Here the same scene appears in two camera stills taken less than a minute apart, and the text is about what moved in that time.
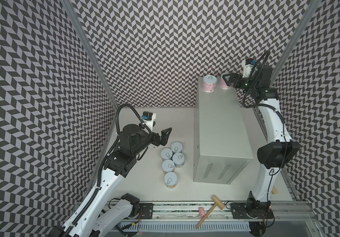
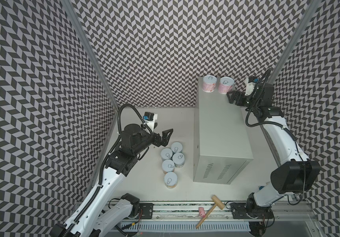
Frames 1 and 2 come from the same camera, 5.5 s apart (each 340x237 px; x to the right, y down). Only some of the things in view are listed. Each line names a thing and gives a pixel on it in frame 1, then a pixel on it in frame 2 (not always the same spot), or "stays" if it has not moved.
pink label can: [209, 83] stays
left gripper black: [164, 138] stays
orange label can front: [170, 179] stays
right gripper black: [238, 80] to [240, 98]
